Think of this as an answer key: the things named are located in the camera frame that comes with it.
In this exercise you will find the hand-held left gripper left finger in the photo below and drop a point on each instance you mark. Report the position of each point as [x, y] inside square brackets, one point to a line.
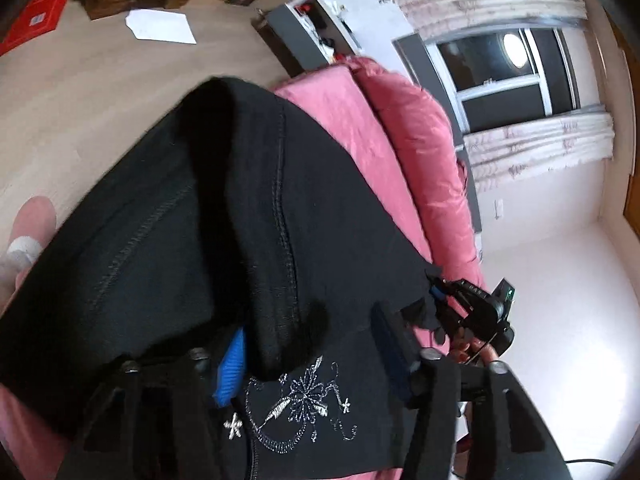
[229, 367]

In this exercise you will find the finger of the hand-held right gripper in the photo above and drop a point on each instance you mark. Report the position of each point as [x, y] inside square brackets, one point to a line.
[456, 324]
[457, 294]

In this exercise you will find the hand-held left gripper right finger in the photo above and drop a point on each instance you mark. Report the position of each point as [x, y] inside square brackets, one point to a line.
[396, 360]

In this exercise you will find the black pants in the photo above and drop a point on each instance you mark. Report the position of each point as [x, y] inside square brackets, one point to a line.
[210, 240]

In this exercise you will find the person's right hand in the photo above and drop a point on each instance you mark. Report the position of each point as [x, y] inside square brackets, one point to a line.
[470, 352]

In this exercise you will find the pink puffy duvet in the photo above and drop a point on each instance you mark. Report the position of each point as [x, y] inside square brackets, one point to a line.
[425, 160]

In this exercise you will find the white patterned curtain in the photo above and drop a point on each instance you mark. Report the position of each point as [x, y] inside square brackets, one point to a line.
[480, 5]
[535, 147]

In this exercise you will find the pink bed blanket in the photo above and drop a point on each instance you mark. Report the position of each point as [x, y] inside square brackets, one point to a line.
[330, 105]

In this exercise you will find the window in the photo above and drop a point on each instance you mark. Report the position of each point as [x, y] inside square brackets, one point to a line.
[492, 67]

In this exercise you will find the grey headboard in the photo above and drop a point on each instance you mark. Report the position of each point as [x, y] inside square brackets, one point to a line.
[415, 55]

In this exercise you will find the white patterned board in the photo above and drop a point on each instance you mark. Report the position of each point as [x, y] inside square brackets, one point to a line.
[382, 15]

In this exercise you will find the grey and white nightstand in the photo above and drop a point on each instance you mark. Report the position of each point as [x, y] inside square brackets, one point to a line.
[295, 35]

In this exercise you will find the white paper sheet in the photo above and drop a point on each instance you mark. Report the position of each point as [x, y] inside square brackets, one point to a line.
[160, 27]

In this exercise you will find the red box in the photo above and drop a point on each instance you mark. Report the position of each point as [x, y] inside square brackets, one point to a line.
[37, 15]

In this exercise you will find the white wall socket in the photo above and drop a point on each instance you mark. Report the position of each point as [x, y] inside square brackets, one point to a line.
[498, 208]

